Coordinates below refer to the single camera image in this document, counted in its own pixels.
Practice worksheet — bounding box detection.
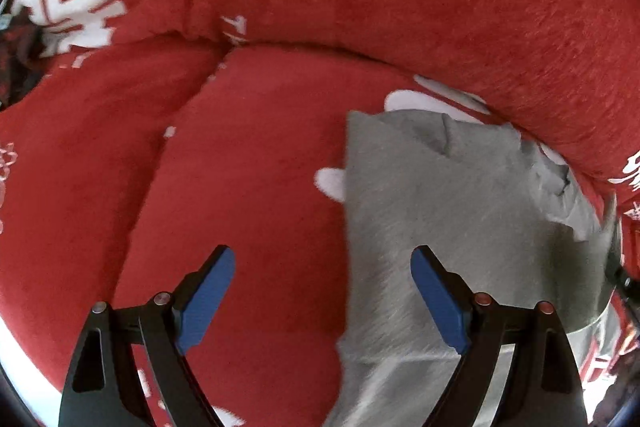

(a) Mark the grey knit sweater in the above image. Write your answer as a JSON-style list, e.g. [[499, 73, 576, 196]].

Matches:
[[326, 110, 620, 426]]

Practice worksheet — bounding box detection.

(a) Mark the red sofa side cushion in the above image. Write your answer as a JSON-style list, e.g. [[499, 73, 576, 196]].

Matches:
[[1, 37, 221, 387]]

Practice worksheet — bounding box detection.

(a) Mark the red sofa seat cushion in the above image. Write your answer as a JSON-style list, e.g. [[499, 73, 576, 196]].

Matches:
[[112, 45, 622, 427]]

